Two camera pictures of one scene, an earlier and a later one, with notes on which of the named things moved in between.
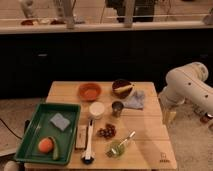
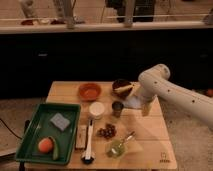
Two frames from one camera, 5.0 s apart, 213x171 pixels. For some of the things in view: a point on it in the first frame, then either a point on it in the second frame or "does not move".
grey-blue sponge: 60,121 does not move
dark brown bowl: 121,88 does not move
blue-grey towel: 136,100 does not move
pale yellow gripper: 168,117 → 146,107
